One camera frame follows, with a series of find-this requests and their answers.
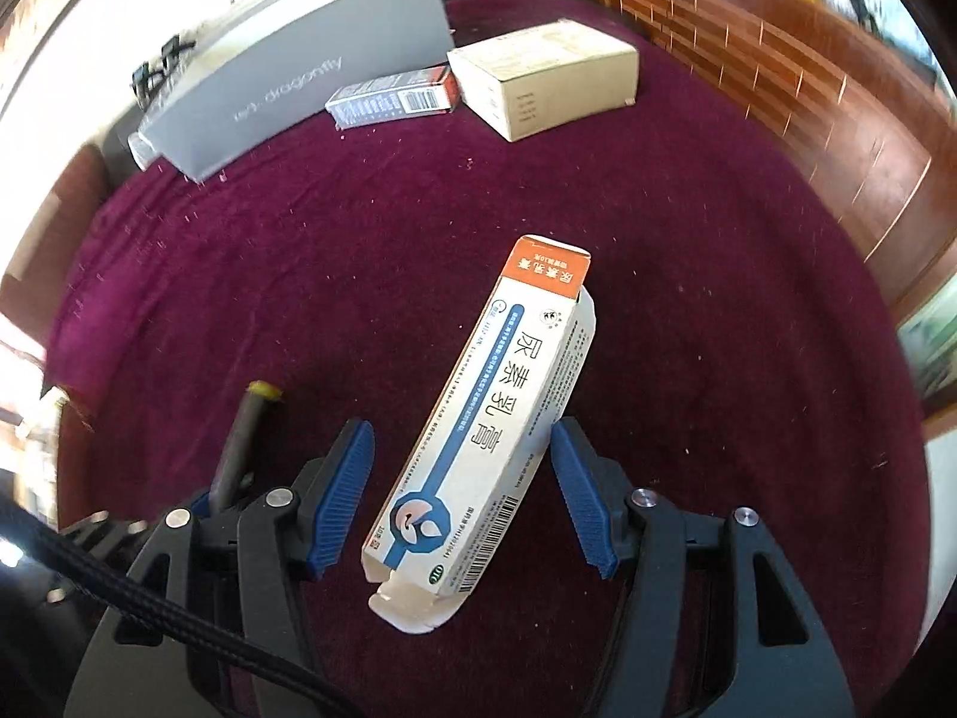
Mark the small pale cardboard box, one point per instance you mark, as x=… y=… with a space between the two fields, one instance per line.
x=538 y=67

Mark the black clamp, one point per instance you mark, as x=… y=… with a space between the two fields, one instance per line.
x=179 y=52
x=149 y=82

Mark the brown armchair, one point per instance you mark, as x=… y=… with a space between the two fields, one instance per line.
x=52 y=239

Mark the black marker olive-yellow caps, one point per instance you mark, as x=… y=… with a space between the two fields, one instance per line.
x=243 y=434

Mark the clear plastic bag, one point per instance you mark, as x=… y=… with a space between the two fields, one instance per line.
x=140 y=149

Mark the grey shoe box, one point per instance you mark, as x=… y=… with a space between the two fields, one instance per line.
x=299 y=67

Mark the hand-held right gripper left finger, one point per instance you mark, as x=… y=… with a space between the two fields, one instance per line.
x=340 y=497

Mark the white ointment box orange end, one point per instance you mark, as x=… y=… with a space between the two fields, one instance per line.
x=493 y=404

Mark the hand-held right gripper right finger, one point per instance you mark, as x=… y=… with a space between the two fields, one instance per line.
x=583 y=497

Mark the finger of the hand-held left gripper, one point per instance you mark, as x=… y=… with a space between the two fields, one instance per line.
x=105 y=535
x=217 y=514

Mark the wooden brick-pattern headboard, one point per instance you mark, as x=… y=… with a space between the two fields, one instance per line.
x=822 y=127

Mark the maroon blanket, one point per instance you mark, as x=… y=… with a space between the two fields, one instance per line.
x=710 y=314

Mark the green framed picture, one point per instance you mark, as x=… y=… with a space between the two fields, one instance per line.
x=931 y=351

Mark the gold-edged white cardboard box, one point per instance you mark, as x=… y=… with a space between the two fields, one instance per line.
x=60 y=393

